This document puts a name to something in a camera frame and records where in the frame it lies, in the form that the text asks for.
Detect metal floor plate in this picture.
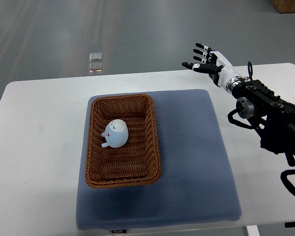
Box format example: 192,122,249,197
89,62,103,73
89,52,102,61

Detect white table leg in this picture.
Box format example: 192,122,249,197
246,225,260,236

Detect brown wicker basket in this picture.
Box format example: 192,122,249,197
85,94,161,188

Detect upper metal floor plate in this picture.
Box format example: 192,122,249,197
89,52,102,61

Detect blue quilted cushion mat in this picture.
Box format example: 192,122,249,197
76,89,241,230

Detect lower metal floor plate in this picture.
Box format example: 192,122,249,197
89,62,103,73

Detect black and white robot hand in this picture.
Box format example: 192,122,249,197
182,43,242,93

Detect light blue plush toy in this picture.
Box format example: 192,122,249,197
101,119,128,148

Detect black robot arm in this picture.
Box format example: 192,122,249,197
226,62,295,197

